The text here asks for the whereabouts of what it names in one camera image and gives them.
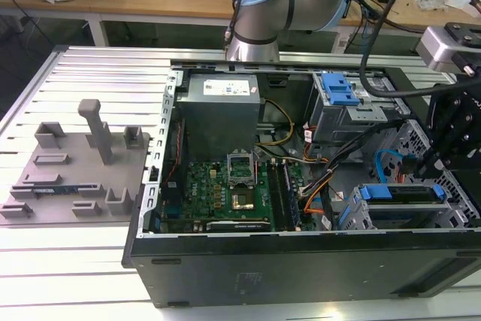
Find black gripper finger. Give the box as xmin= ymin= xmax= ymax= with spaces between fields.
xmin=434 ymin=98 xmax=476 ymax=171
xmin=415 ymin=86 xmax=457 ymax=179

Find blue disk wire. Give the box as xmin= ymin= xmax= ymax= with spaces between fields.
xmin=374 ymin=149 xmax=418 ymax=187

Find hard disk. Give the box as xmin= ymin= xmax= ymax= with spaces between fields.
xmin=358 ymin=183 xmax=447 ymax=207

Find metal disk bay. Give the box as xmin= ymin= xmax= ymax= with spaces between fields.
xmin=334 ymin=118 xmax=481 ymax=232

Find metal drive cage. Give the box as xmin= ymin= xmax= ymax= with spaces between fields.
xmin=309 ymin=70 xmax=411 ymax=144

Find black RAM stick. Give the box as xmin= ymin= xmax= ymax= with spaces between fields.
xmin=268 ymin=162 xmax=289 ymax=232

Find CPU socket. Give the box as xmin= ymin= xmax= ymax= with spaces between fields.
xmin=226 ymin=150 xmax=257 ymax=189

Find grey power supply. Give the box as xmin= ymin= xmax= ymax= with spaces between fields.
xmin=175 ymin=74 xmax=262 ymax=161

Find black graphics card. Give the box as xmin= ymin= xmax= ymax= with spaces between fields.
xmin=204 ymin=219 xmax=274 ymax=233

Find black PC case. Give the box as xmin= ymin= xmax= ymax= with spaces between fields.
xmin=120 ymin=58 xmax=481 ymax=309

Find green motherboard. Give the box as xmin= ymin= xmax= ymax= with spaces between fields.
xmin=159 ymin=159 xmax=302 ymax=234

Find wooden desk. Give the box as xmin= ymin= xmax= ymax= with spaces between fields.
xmin=0 ymin=0 xmax=481 ymax=41

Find grey parts rack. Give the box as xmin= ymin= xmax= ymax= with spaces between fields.
xmin=0 ymin=98 xmax=153 ymax=229

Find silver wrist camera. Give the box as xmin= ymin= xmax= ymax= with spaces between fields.
xmin=415 ymin=24 xmax=481 ymax=74

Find black sleeved wire bundle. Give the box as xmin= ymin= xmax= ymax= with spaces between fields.
xmin=300 ymin=117 xmax=409 ymax=196

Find blue drive carrier handle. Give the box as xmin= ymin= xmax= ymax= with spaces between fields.
xmin=320 ymin=71 xmax=362 ymax=108

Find yellow and black wires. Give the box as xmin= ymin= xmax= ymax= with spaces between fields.
xmin=254 ymin=98 xmax=296 ymax=147

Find orange wires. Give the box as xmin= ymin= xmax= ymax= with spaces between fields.
xmin=303 ymin=192 xmax=325 ymax=217

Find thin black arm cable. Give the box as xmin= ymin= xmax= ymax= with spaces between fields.
xmin=223 ymin=0 xmax=264 ymax=42

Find thin red wire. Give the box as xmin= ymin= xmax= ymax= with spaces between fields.
xmin=166 ymin=120 xmax=188 ymax=180

